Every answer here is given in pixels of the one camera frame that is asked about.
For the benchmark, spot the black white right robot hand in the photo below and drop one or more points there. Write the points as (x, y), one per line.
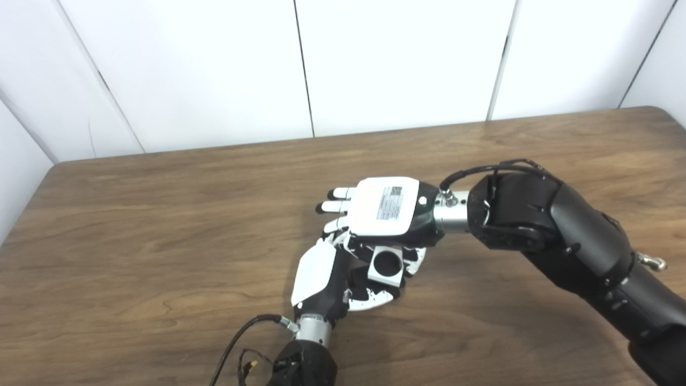
(386, 206)

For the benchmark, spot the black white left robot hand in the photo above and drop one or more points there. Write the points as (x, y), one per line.
(316, 273)

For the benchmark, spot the black peg with square base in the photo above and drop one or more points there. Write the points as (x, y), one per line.
(387, 262)

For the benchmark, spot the white square piece with hole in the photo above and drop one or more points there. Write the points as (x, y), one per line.
(396, 276)

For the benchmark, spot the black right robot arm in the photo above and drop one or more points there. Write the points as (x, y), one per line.
(579, 241)

